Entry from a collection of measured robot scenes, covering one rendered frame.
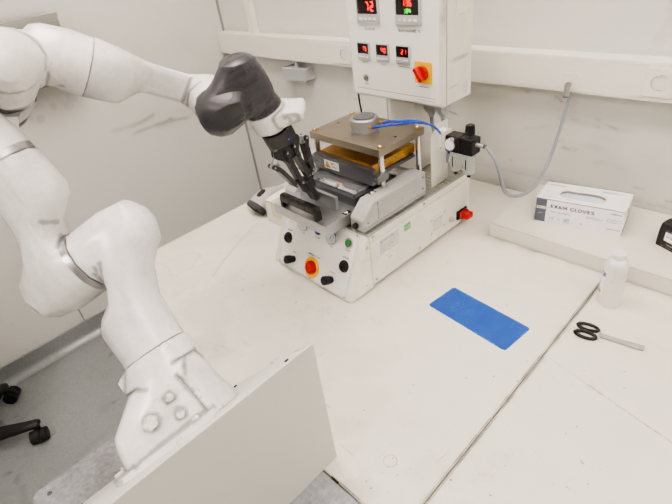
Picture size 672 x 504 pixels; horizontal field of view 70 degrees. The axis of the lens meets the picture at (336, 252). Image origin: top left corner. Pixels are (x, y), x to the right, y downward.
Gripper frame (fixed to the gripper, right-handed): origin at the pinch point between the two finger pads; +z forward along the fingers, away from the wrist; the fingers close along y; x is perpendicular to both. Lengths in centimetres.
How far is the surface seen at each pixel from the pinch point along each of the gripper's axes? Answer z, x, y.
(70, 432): 69, -84, 111
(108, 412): 74, -82, 97
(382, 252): 19.4, 16.8, -1.5
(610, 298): 34, 66, -24
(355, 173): 3.3, 5.0, -11.5
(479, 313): 30, 44, -3
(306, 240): 15.9, -4.3, 7.2
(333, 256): 16.4, 7.3, 7.3
